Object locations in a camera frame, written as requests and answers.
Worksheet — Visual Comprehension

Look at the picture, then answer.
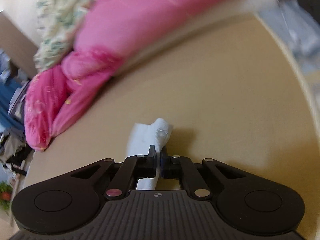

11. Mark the white tank top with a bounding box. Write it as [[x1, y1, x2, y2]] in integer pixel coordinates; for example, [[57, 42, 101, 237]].
[[126, 118, 173, 190]]

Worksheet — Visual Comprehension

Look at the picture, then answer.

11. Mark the pink quilt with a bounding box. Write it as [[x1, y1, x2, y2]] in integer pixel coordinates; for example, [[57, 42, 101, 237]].
[[24, 0, 288, 151]]

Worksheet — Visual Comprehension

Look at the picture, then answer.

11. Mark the green floral blanket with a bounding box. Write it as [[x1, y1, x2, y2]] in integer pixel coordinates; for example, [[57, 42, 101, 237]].
[[34, 0, 95, 72]]

